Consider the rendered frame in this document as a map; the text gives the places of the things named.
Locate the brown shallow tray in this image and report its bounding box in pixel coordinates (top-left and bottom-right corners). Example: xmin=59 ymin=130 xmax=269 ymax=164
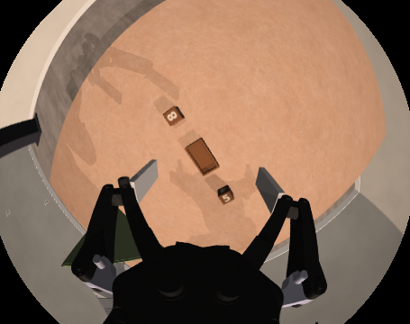
xmin=185 ymin=137 xmax=219 ymax=176

